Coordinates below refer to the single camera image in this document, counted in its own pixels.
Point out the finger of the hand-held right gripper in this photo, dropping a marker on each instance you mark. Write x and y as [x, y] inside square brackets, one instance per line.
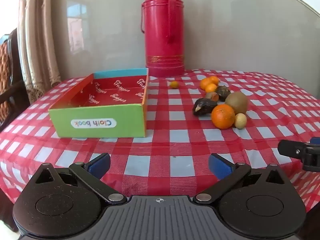
[292, 150]

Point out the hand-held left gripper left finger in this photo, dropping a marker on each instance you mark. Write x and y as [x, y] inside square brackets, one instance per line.
[100, 166]

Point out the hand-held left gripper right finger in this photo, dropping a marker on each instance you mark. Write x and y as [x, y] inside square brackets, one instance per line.
[218, 167]

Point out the colourful cardboard box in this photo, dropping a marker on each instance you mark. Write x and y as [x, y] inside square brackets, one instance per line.
[100, 122]

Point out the large orange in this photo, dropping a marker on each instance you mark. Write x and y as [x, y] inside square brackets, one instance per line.
[223, 116]

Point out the small pale yellow fruit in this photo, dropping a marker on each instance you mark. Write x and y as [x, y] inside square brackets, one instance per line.
[240, 120]

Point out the dark elongated fruit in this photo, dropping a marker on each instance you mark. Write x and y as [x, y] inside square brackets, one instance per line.
[203, 106]

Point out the brown kiwi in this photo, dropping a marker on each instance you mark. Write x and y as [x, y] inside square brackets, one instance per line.
[237, 102]

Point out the small brown fruit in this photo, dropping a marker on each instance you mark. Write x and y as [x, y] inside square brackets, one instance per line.
[212, 96]

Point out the wrinkled dark passion fruit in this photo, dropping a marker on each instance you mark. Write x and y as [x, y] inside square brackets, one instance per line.
[223, 91]

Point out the small orange tangerine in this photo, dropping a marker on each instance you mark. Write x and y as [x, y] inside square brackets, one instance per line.
[214, 79]
[205, 82]
[211, 88]

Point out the small kumquat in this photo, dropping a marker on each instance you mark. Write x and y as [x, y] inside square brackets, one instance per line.
[174, 84]

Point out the red white checkered tablecloth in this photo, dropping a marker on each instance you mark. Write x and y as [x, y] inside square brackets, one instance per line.
[162, 142]

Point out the dark wooden chair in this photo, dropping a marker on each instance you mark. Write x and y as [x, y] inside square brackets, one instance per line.
[10, 80]

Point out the beige curtain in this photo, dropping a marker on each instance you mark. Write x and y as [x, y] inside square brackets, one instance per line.
[37, 42]

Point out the red thermos flask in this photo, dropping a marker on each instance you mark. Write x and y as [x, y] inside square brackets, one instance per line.
[162, 30]

